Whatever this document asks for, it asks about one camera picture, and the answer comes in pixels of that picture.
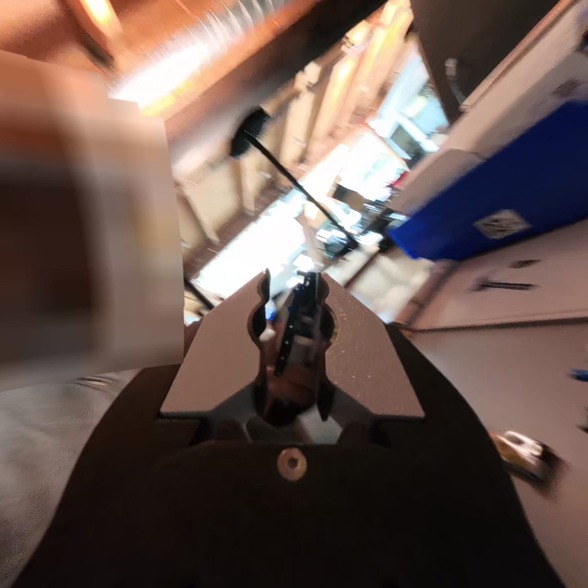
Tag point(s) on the lego instruction booklet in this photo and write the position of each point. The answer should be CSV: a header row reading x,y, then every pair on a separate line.
x,y
528,303

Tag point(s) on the dark wooden board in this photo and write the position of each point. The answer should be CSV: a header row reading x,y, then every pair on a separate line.
x,y
482,36

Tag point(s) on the blue storage bin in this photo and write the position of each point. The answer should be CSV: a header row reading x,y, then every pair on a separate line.
x,y
505,193

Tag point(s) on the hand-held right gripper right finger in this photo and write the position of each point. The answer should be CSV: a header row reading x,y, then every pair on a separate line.
x,y
372,363

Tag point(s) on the black pole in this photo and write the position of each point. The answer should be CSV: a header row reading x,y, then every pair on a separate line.
x,y
250,131

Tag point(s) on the white cardboard box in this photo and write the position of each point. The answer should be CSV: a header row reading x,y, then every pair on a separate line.
x,y
519,110

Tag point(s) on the partly built lego model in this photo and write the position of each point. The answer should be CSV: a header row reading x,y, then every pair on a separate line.
x,y
523,452

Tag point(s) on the black lego beam assembly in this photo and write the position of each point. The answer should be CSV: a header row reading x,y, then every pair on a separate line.
x,y
294,321

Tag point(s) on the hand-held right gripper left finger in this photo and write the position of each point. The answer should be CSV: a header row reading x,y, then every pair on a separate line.
x,y
211,358

